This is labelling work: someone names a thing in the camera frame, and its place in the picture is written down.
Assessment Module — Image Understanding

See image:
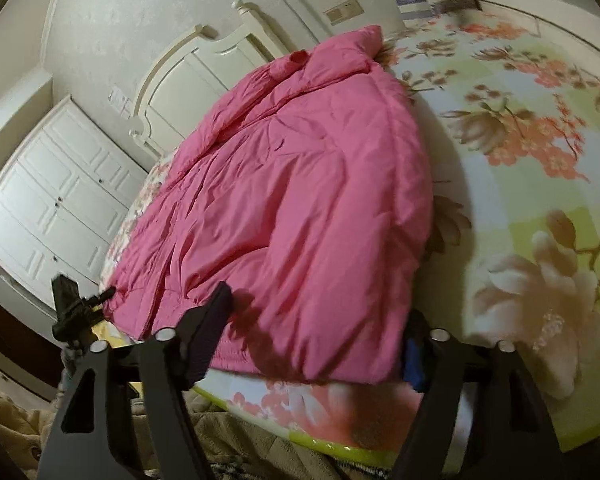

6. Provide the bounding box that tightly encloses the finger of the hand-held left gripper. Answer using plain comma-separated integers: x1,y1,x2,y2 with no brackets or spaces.
80,286,117,311

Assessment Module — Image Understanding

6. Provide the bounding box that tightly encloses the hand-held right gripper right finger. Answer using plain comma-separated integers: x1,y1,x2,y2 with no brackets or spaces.
392,310,566,480

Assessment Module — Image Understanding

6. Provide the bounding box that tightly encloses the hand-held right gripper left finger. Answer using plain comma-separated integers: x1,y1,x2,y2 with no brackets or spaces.
39,281,233,480

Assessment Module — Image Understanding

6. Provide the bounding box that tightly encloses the pink padded jacket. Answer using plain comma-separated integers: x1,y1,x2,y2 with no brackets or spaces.
102,25,433,386

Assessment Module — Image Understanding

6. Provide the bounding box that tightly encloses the white panelled wardrobe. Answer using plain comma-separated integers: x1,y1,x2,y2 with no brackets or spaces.
0,95,149,331

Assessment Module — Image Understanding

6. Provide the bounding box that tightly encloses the cream wooden bed headboard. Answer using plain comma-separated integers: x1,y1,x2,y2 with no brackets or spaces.
129,0,291,161

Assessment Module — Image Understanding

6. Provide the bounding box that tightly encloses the floral bedsheet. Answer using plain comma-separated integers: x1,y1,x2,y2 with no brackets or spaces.
100,10,600,461

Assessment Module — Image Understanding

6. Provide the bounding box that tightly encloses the white window platform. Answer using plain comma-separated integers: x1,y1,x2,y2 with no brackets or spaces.
470,0,600,81

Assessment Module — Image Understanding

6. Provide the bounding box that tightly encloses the white wall switch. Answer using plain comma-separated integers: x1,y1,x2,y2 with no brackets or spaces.
108,87,134,120

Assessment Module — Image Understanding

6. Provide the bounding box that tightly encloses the beige wall socket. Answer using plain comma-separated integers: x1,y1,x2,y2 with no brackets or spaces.
322,0,366,26

